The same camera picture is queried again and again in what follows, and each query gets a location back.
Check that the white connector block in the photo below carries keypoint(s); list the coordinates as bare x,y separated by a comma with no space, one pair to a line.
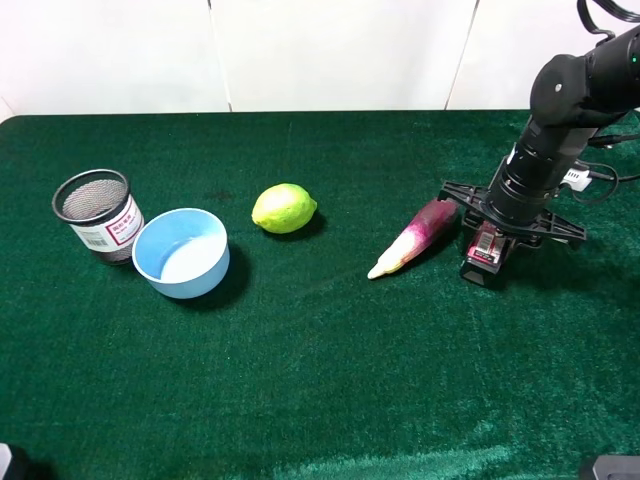
576,179

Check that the black mesh pen holder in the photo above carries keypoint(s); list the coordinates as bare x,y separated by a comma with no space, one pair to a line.
99,207

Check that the green velvet table cloth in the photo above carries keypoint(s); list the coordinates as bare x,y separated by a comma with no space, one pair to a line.
297,366

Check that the grey object bottom right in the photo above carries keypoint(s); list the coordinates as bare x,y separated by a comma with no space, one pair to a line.
611,467

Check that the purple white eggplant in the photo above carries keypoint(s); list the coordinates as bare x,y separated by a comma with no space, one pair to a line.
423,230

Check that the light blue bowl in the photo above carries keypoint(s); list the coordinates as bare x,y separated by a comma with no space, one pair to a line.
182,253

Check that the small black labelled box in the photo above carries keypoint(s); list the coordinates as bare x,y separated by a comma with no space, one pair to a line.
485,252

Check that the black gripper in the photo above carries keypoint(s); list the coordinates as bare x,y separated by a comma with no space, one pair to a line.
546,225

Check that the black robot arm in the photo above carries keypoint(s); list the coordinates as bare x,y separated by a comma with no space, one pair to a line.
571,98

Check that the green yellow lemon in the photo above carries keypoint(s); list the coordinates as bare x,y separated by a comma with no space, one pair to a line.
283,209

